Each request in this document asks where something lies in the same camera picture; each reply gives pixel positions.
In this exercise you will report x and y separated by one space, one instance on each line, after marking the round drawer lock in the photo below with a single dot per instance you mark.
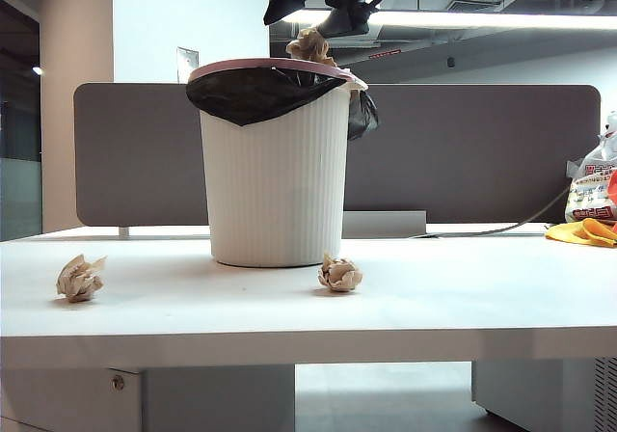
117 382

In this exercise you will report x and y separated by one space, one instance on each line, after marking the printed clear plastic bag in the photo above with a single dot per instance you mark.
590 196

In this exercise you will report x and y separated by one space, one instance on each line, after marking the black trash bag liner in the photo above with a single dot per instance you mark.
250 94

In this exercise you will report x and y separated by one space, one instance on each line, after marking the pink ribbed trash bin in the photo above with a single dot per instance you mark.
241 63

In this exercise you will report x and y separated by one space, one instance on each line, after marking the round distant lamp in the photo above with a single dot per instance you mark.
36 70

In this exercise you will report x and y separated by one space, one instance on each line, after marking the yellow cloth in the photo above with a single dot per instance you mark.
578 234

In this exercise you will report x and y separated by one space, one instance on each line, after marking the black ceiling camera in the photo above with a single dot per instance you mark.
449 61

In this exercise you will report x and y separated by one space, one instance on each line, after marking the white ribbed trash can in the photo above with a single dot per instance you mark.
275 191

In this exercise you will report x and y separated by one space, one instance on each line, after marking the white wall sign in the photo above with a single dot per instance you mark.
186 63

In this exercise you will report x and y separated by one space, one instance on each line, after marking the long ceiling light strip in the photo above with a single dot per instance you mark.
482 19

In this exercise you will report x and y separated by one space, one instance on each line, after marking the paper ball with flap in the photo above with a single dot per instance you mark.
79 280

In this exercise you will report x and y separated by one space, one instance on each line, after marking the grey-brown desk partition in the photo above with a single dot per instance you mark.
458 162

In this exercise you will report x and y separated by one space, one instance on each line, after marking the white partition foot bracket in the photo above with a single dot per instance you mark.
124 232

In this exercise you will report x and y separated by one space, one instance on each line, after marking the small brown paper ball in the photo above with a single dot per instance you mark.
311 48

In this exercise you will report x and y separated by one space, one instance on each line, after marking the ceiling air vent grille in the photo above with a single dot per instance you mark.
477 4

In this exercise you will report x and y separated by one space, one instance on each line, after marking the round brown paper ball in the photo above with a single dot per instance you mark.
340 274

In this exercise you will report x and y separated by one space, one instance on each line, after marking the red ceiling sign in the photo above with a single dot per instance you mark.
384 53

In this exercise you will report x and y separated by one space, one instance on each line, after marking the white drawer cabinet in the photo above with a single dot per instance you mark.
62 398

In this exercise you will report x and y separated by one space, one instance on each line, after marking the white vented cabinet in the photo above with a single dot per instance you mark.
530 393

